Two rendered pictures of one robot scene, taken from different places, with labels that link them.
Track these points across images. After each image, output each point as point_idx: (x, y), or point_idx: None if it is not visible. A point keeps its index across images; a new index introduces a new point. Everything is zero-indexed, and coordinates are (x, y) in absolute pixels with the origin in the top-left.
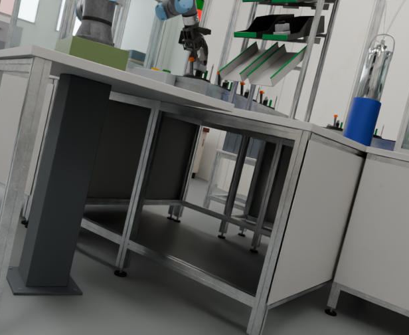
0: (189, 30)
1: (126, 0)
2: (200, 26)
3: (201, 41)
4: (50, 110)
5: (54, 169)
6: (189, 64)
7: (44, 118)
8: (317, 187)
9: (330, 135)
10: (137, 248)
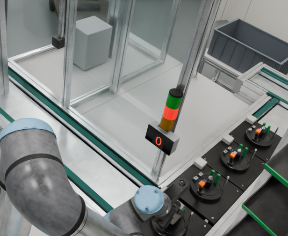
0: (156, 220)
1: (69, 24)
2: (176, 118)
3: (175, 212)
4: None
5: None
6: (161, 161)
7: None
8: None
9: None
10: None
